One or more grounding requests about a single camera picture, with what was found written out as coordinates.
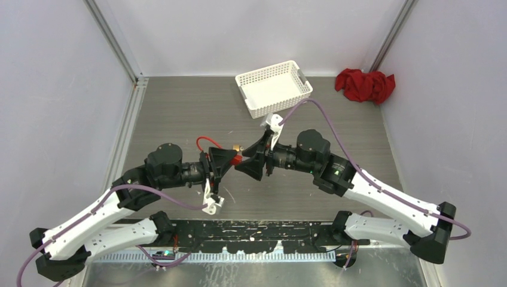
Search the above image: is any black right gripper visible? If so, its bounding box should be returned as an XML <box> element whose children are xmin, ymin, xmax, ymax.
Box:
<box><xmin>236</xmin><ymin>130</ymin><xmax>319</xmax><ymax>180</ymax></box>

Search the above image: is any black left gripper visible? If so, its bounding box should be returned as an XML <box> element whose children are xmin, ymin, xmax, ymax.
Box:
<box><xmin>158</xmin><ymin>148</ymin><xmax>237</xmax><ymax>196</ymax></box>

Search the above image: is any red cable padlock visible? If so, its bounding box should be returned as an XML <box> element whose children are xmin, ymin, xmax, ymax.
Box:
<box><xmin>196</xmin><ymin>136</ymin><xmax>242</xmax><ymax>166</ymax></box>

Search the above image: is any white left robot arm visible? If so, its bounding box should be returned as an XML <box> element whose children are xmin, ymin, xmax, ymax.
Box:
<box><xmin>29</xmin><ymin>143</ymin><xmax>242</xmax><ymax>282</ymax></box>

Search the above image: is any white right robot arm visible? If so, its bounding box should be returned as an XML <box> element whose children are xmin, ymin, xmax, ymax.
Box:
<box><xmin>235</xmin><ymin>129</ymin><xmax>456</xmax><ymax>264</ymax></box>

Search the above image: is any white perforated plastic basket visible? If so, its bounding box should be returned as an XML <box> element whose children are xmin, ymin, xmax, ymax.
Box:
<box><xmin>234</xmin><ymin>60</ymin><xmax>313</xmax><ymax>119</ymax></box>

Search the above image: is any crumpled red cloth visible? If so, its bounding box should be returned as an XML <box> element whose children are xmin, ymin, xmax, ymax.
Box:
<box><xmin>335</xmin><ymin>68</ymin><xmax>396</xmax><ymax>105</ymax></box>

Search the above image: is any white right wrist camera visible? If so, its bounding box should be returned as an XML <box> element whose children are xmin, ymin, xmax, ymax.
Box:
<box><xmin>261</xmin><ymin>113</ymin><xmax>284</xmax><ymax>150</ymax></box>

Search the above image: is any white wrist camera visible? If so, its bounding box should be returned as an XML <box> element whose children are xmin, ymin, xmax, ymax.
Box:
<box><xmin>201</xmin><ymin>179</ymin><xmax>225</xmax><ymax>215</ymax></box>
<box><xmin>261</xmin><ymin>113</ymin><xmax>284</xmax><ymax>150</ymax></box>

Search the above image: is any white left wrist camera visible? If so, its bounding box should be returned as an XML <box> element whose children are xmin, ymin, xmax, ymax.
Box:
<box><xmin>201</xmin><ymin>179</ymin><xmax>225</xmax><ymax>215</ymax></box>

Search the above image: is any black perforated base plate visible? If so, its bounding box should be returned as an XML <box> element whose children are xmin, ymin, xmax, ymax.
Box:
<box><xmin>118</xmin><ymin>218</ymin><xmax>371</xmax><ymax>257</ymax></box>

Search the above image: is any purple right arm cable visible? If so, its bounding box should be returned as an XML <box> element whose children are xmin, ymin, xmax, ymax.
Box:
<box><xmin>279</xmin><ymin>97</ymin><xmax>472</xmax><ymax>241</ymax></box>

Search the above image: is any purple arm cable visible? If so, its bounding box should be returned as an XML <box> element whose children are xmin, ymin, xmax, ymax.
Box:
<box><xmin>16</xmin><ymin>184</ymin><xmax>210</xmax><ymax>287</ymax></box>
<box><xmin>279</xmin><ymin>97</ymin><xmax>472</xmax><ymax>241</ymax></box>

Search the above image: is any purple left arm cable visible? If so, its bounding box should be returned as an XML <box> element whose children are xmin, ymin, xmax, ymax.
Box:
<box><xmin>16</xmin><ymin>184</ymin><xmax>210</xmax><ymax>287</ymax></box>

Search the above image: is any aluminium slotted rail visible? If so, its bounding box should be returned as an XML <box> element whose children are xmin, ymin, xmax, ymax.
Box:
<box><xmin>95</xmin><ymin>249</ymin><xmax>336</xmax><ymax>263</ymax></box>

